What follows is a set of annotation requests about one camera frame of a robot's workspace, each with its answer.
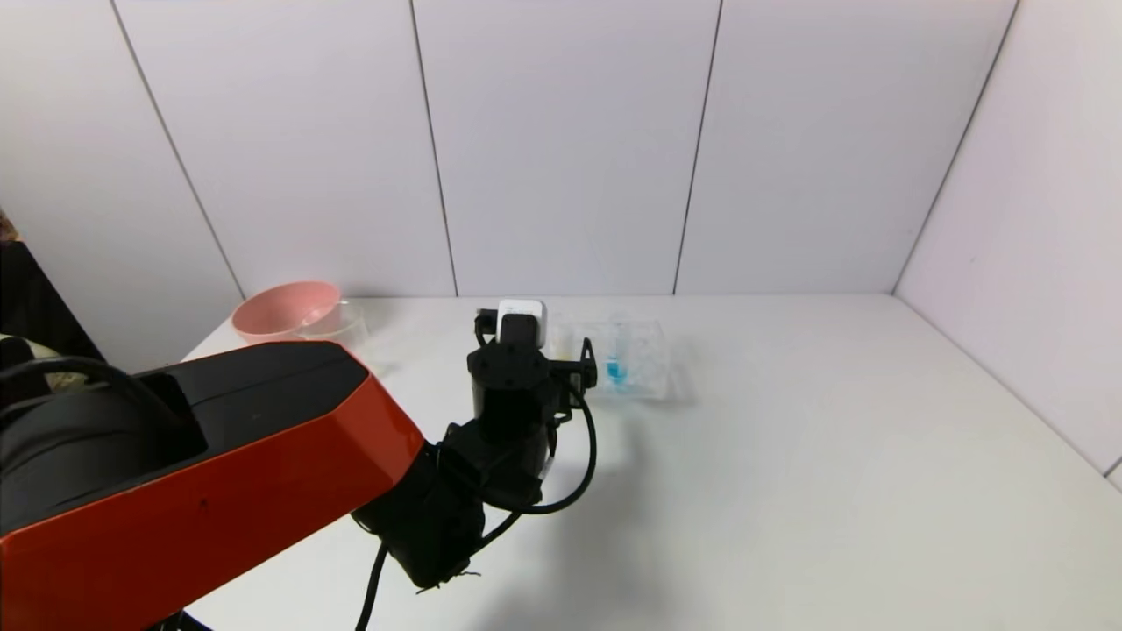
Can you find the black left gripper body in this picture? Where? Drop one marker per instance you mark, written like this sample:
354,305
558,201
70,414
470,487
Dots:
588,363

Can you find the test tube with blue pigment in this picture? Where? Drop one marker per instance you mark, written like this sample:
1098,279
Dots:
617,372

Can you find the clear acrylic test tube rack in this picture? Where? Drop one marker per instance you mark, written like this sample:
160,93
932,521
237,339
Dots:
647,364

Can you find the clear glass beaker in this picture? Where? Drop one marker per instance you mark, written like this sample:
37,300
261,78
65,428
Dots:
346,324

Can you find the pink plastic bowl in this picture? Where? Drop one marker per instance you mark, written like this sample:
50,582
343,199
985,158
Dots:
280,311

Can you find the black background furniture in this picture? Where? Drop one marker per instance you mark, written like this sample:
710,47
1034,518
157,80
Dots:
26,298

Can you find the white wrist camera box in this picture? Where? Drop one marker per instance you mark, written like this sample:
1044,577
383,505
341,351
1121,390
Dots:
522,309

